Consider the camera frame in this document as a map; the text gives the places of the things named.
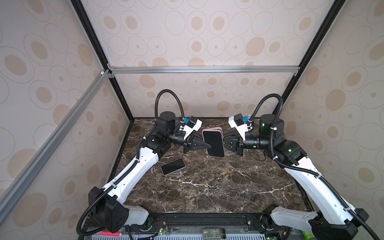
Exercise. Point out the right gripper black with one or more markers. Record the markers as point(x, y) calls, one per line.
point(237, 147)

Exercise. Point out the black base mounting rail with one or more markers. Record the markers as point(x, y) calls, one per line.
point(207, 222)

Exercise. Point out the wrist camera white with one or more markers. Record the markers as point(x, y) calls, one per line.
point(189, 125)
point(242, 124)

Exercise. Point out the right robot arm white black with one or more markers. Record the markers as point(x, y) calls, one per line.
point(336, 219)

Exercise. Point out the pink marker pen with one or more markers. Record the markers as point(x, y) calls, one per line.
point(105, 233)

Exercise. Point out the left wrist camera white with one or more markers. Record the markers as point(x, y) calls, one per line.
point(189, 125)

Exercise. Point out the horizontal aluminium rail back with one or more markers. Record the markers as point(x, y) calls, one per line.
point(204, 70)

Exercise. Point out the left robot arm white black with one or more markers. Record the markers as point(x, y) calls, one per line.
point(151, 150)

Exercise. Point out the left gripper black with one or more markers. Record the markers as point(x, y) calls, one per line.
point(191, 141)

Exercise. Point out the diagonal aluminium rail left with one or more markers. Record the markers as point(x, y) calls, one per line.
point(21, 184)

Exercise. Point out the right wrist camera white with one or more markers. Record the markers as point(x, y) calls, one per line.
point(242, 124)

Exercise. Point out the phone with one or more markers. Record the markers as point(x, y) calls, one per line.
point(214, 137)
point(173, 166)

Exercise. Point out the small circuit board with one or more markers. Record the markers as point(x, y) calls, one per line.
point(214, 234)

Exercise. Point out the phone in clear case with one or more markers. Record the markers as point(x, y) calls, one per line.
point(173, 166)

